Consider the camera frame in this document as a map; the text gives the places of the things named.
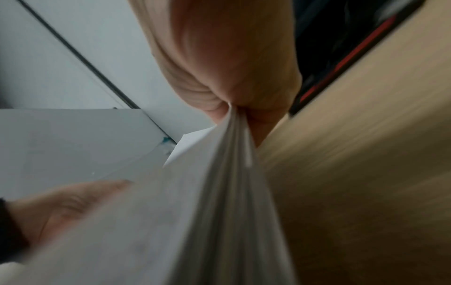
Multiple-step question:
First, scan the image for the person's left hand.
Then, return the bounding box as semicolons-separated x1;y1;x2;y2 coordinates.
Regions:
6;179;134;253

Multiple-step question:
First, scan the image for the stack of white paper sheets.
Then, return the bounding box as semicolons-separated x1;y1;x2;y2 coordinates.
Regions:
0;102;297;285

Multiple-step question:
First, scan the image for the person's right hand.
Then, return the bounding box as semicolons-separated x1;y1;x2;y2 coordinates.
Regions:
128;0;304;147

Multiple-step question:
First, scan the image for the black mat with red edge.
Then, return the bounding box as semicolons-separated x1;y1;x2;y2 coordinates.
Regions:
288;0;428;116

